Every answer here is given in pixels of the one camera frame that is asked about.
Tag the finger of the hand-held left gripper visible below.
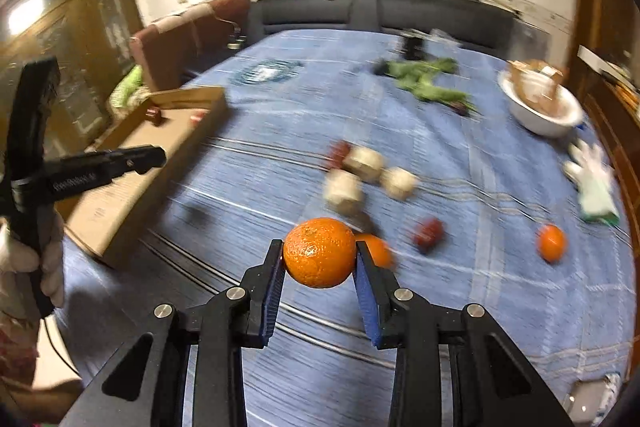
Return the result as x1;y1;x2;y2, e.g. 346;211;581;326
44;146;166;206

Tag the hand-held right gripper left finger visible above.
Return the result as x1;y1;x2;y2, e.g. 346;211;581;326
60;239;287;427

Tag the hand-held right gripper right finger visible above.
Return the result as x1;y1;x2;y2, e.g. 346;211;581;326
354;241;576;427

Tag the shallow cardboard box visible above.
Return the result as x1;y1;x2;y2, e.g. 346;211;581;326
65;86;228;269

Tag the large orange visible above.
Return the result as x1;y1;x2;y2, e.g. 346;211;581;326
283;217;357;290

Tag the pale beige food chunk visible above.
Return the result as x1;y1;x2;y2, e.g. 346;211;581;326
345;146;386;182
324;169;365;214
381;167;420;202

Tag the person's left hand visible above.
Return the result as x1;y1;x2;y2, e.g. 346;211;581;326
0;217;67;320

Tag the green cloth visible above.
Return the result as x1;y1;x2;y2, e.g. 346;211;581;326
107;64;151;122

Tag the wooden glass-door cabinet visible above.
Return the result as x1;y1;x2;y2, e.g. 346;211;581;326
0;0;146;158

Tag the brown armchair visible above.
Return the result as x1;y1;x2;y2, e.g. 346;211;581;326
129;0;251;92

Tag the green leafy vegetable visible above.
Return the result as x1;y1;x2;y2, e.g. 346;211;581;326
385;58;478;115

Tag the white work glove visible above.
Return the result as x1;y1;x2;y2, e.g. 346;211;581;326
562;139;621;225

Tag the white bowl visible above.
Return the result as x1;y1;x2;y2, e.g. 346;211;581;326
497;69;585;138

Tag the small black device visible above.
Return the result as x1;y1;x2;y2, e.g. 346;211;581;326
400;32;427;60

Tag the black sofa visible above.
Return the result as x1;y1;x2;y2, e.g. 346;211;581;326
240;0;518;58

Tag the cardboard carton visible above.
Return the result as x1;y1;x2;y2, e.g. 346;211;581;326
509;59;565;108

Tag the brown wooden furniture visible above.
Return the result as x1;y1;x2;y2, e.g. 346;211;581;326
570;0;640;258

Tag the black cable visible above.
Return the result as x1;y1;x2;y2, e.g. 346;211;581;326
42;318;82;379

